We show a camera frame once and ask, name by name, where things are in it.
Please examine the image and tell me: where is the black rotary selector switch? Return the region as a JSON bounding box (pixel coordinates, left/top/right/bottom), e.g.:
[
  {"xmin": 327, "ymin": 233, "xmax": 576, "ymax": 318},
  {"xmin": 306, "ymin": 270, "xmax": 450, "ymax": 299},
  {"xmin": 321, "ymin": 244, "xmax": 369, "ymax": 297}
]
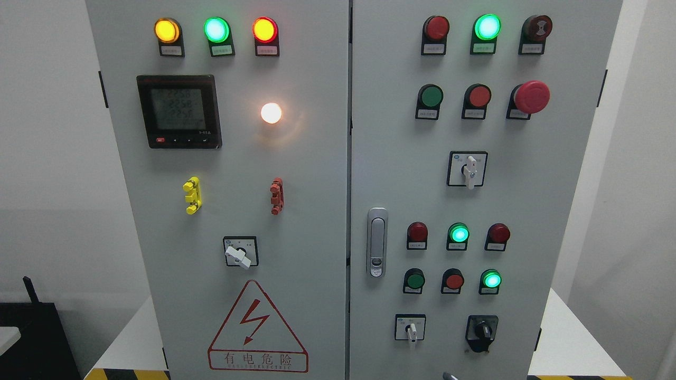
[{"xmin": 465, "ymin": 315, "xmax": 499, "ymax": 353}]

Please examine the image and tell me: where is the green indicator light top left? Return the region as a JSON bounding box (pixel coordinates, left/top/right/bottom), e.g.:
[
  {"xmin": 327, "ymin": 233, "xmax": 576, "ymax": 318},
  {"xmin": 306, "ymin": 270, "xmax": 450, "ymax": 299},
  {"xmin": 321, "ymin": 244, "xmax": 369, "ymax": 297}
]
[{"xmin": 203, "ymin": 17, "xmax": 235, "ymax": 57}]

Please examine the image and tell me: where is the green indicator light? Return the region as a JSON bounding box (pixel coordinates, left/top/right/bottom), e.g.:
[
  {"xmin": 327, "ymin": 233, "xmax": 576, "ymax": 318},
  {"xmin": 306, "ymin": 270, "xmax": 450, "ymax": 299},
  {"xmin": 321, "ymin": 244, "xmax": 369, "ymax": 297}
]
[
  {"xmin": 203, "ymin": 17, "xmax": 235, "ymax": 57},
  {"xmin": 470, "ymin": 14, "xmax": 502, "ymax": 55}
]

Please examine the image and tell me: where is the red emergency stop button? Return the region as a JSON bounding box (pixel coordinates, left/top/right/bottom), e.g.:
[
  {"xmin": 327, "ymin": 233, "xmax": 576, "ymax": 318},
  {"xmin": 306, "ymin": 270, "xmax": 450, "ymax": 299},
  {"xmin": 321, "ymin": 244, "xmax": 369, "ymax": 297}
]
[{"xmin": 505, "ymin": 80, "xmax": 551, "ymax": 120}]

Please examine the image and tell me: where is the dark red buzzer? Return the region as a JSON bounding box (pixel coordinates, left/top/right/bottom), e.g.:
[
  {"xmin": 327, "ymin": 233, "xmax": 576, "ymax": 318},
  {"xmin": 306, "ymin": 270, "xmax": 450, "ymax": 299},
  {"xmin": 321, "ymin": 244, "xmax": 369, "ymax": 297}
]
[{"xmin": 518, "ymin": 15, "xmax": 553, "ymax": 55}]

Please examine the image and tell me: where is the yellow terminal clip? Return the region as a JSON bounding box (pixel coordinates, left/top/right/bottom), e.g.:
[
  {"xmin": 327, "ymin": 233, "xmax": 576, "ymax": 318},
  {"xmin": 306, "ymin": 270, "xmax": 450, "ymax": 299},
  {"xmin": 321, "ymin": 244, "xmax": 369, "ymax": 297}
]
[{"xmin": 183, "ymin": 176, "xmax": 202, "ymax": 215}]

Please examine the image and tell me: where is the white rotary switch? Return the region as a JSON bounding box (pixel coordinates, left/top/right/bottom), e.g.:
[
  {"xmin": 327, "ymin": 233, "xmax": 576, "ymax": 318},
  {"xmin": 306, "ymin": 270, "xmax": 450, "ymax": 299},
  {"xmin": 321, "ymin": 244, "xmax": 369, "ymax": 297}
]
[
  {"xmin": 394, "ymin": 313, "xmax": 426, "ymax": 350},
  {"xmin": 446, "ymin": 151, "xmax": 488, "ymax": 189},
  {"xmin": 222, "ymin": 236, "xmax": 259, "ymax": 269}
]

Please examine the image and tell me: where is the black box with antenna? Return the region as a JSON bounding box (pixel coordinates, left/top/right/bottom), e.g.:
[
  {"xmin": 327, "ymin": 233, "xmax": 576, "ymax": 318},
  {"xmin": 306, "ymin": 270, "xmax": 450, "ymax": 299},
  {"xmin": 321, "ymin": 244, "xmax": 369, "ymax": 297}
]
[{"xmin": 1, "ymin": 276, "xmax": 81, "ymax": 379}]

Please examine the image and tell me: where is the left grey cabinet door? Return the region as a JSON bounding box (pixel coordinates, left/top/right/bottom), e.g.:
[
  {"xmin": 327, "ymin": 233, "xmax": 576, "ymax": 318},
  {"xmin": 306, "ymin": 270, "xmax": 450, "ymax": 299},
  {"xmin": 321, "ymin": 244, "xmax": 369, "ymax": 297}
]
[{"xmin": 86, "ymin": 1, "xmax": 350, "ymax": 379}]

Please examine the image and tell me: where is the black digital power meter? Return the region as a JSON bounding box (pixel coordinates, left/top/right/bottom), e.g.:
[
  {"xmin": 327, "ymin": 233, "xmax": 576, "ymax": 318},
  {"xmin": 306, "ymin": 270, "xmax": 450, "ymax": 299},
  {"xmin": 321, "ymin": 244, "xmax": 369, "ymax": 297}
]
[{"xmin": 137, "ymin": 74, "xmax": 222, "ymax": 149}]

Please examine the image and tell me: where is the red push button lower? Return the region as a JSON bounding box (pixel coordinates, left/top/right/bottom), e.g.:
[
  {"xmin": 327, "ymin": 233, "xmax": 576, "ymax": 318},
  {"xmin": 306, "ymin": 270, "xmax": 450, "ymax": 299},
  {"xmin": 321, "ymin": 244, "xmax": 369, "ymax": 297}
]
[{"xmin": 441, "ymin": 269, "xmax": 464, "ymax": 295}]

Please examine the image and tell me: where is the red push button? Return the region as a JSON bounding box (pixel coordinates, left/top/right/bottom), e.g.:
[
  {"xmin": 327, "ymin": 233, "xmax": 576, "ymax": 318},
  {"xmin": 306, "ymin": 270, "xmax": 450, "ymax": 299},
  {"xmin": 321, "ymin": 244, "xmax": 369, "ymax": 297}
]
[
  {"xmin": 462, "ymin": 83, "xmax": 492, "ymax": 120},
  {"xmin": 441, "ymin": 269, "xmax": 464, "ymax": 295}
]

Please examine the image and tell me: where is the dark red indicator light top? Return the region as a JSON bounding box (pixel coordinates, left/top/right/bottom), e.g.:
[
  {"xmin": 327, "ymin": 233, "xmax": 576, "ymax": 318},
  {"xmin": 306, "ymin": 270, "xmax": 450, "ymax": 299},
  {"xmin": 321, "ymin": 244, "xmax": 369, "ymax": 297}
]
[{"xmin": 420, "ymin": 15, "xmax": 450, "ymax": 56}]

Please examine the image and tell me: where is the dark red light middle right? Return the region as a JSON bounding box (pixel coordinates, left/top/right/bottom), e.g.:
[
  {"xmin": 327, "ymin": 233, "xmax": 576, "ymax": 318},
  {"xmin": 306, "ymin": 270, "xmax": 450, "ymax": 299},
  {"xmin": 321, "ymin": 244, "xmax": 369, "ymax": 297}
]
[{"xmin": 484, "ymin": 222, "xmax": 510, "ymax": 252}]

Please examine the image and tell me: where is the left white rotary switch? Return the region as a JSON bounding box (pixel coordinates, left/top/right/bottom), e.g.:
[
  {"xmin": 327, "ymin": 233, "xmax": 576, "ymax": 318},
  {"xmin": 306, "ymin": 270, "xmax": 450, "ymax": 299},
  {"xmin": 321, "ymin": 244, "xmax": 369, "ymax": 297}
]
[{"xmin": 222, "ymin": 236, "xmax": 259, "ymax": 269}]

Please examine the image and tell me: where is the white platform base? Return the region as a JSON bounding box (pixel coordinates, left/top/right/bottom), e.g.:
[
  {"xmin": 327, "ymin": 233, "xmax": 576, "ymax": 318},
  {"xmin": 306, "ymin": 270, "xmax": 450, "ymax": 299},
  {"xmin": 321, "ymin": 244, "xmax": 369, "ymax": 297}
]
[{"xmin": 85, "ymin": 290, "xmax": 629, "ymax": 379}]

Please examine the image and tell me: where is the grey cabinet door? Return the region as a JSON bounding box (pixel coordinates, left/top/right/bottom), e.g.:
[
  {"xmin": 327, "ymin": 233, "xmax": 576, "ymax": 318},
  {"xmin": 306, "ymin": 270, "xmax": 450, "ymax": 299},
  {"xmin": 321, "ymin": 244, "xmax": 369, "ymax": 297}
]
[
  {"xmin": 349, "ymin": 1, "xmax": 622, "ymax": 379},
  {"xmin": 86, "ymin": 1, "xmax": 350, "ymax": 379}
]

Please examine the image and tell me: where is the green indicator light top right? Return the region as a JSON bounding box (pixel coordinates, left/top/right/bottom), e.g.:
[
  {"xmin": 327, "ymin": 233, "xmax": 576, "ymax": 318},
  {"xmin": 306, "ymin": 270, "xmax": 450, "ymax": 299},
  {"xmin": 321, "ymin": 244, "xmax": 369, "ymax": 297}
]
[{"xmin": 470, "ymin": 14, "xmax": 502, "ymax": 55}]

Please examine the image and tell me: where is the silver door handle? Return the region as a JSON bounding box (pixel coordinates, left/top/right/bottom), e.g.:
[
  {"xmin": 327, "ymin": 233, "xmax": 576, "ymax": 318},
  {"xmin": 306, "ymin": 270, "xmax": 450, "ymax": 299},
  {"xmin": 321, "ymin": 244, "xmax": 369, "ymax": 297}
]
[{"xmin": 367, "ymin": 207, "xmax": 388, "ymax": 278}]

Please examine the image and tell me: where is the yellow indicator light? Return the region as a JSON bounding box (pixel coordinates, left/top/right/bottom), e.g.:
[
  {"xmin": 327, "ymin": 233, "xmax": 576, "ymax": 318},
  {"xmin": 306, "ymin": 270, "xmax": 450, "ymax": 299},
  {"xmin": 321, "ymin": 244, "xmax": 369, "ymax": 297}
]
[{"xmin": 154, "ymin": 17, "xmax": 184, "ymax": 57}]

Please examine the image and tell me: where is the lower white rotary switch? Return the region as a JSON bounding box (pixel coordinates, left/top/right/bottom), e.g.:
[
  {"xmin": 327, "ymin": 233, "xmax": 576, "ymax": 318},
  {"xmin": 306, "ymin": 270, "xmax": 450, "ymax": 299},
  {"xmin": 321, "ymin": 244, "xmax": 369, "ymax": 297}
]
[{"xmin": 394, "ymin": 313, "xmax": 426, "ymax": 350}]

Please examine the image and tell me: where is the white glowing indicator light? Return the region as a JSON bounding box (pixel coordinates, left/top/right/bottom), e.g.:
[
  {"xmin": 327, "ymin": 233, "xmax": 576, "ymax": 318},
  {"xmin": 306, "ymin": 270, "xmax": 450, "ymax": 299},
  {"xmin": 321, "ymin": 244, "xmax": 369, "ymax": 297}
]
[{"xmin": 260, "ymin": 102, "xmax": 283, "ymax": 125}]

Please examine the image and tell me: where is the green push button upper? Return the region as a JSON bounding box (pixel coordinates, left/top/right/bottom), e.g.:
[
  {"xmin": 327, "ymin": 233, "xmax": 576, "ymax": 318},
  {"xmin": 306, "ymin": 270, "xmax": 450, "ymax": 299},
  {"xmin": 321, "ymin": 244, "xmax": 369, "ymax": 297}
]
[{"xmin": 415, "ymin": 84, "xmax": 444, "ymax": 120}]

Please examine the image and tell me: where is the red electric hazard warning sticker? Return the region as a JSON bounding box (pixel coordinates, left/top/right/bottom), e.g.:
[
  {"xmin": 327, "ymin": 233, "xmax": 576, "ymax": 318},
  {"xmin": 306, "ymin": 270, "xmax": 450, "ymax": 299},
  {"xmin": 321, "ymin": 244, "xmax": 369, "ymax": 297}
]
[{"xmin": 208, "ymin": 280, "xmax": 309, "ymax": 373}]

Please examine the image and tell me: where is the red push button upper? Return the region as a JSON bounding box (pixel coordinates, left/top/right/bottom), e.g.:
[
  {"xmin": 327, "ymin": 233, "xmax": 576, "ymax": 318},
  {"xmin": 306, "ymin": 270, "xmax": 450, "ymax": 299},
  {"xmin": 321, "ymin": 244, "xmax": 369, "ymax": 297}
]
[{"xmin": 462, "ymin": 83, "xmax": 492, "ymax": 120}]

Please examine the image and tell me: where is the red indicator light lit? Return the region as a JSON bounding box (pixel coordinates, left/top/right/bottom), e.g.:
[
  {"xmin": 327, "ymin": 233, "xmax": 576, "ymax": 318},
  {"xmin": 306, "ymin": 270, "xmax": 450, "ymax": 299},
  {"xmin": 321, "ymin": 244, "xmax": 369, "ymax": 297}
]
[{"xmin": 252, "ymin": 17, "xmax": 280, "ymax": 57}]

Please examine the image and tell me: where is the green light lower right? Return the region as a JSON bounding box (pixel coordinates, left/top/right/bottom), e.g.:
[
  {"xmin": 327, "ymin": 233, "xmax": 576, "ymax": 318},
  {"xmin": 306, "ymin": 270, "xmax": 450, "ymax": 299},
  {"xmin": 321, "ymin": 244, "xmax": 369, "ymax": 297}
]
[{"xmin": 478, "ymin": 269, "xmax": 502, "ymax": 295}]

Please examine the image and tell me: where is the red terminal clip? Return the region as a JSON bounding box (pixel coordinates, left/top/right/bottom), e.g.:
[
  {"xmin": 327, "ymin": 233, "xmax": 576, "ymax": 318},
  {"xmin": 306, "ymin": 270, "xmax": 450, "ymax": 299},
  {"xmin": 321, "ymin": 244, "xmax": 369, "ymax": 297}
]
[{"xmin": 269, "ymin": 177, "xmax": 285, "ymax": 215}]

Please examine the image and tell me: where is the right grey cabinet door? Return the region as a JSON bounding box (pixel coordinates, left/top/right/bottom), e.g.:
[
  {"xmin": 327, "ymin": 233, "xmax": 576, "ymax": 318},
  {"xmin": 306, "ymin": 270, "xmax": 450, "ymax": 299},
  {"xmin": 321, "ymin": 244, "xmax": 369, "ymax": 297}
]
[{"xmin": 349, "ymin": 1, "xmax": 622, "ymax": 379}]

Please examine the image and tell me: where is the dark red light middle left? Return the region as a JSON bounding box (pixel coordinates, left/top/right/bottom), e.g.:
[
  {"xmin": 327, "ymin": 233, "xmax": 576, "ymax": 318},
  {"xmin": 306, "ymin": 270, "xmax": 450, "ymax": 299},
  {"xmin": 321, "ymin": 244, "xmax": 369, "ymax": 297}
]
[{"xmin": 407, "ymin": 221, "xmax": 429, "ymax": 250}]

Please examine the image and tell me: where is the green light middle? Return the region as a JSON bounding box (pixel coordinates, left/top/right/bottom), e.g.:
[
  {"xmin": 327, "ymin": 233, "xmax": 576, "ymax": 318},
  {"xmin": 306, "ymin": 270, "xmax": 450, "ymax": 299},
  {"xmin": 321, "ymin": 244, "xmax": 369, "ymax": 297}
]
[{"xmin": 446, "ymin": 222, "xmax": 470, "ymax": 252}]

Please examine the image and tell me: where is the green push button lower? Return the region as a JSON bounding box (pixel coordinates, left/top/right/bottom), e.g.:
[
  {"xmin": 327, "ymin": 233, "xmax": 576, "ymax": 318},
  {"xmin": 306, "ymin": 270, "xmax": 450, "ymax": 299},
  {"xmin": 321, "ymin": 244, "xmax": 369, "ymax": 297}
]
[{"xmin": 402, "ymin": 268, "xmax": 426, "ymax": 295}]

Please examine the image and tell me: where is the upper right white rotary switch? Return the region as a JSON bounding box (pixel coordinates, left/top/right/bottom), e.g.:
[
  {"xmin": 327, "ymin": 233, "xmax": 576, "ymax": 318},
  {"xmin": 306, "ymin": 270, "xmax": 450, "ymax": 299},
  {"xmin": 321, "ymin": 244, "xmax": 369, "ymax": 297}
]
[{"xmin": 446, "ymin": 151, "xmax": 488, "ymax": 189}]

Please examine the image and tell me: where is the green push button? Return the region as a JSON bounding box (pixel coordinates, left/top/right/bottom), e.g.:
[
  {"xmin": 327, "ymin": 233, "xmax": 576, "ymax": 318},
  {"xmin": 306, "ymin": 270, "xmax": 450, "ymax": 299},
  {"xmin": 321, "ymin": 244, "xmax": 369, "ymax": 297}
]
[
  {"xmin": 415, "ymin": 84, "xmax": 444, "ymax": 120},
  {"xmin": 402, "ymin": 268, "xmax": 426, "ymax": 295}
]

